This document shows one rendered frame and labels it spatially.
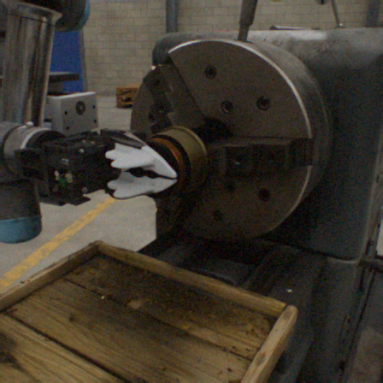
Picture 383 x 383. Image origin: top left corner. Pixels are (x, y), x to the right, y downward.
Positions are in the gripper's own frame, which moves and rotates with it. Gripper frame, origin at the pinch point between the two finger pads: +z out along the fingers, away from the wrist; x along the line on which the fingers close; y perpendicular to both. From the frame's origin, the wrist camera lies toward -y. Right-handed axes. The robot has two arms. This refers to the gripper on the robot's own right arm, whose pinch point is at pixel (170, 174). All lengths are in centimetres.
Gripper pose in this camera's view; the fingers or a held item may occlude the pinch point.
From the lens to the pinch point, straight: 46.2
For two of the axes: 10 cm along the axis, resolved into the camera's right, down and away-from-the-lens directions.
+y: -5.5, 2.8, -7.8
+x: 0.0, -9.4, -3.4
